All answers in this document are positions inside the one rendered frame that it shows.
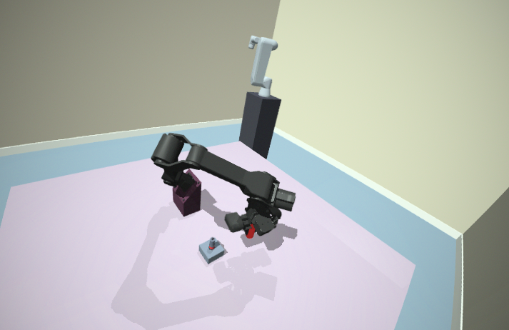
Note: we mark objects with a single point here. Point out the red marker cap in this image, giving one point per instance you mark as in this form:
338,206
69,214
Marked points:
251,232

